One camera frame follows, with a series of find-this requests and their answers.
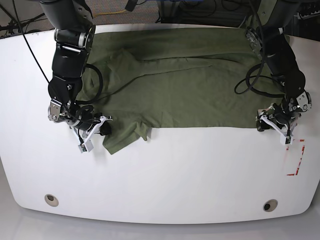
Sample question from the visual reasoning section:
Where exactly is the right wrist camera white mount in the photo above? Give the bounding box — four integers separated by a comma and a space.
68, 115, 113, 153

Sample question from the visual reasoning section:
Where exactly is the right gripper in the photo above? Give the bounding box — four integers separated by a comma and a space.
48, 99, 112, 136

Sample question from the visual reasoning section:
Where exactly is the yellow cable on floor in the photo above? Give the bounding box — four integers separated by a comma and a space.
92, 4, 128, 18

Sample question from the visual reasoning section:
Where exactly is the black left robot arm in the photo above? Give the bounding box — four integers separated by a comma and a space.
244, 0, 312, 136

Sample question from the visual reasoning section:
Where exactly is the red tape rectangle marking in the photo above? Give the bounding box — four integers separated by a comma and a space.
283, 139, 306, 176

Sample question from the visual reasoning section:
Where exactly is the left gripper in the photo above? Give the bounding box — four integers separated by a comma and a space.
255, 91, 312, 132

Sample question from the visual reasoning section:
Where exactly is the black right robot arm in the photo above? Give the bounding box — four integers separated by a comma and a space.
39, 0, 112, 136

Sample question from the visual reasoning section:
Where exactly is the olive green T-shirt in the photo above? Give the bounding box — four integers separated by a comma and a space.
76, 27, 284, 154

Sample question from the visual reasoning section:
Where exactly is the table grommet hole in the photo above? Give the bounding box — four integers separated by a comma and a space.
263, 199, 278, 212
44, 194, 59, 207

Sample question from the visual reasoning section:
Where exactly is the right table grommet hole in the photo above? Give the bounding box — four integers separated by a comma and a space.
263, 199, 278, 212

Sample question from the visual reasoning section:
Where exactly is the left table grommet hole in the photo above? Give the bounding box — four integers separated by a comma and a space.
44, 194, 59, 207

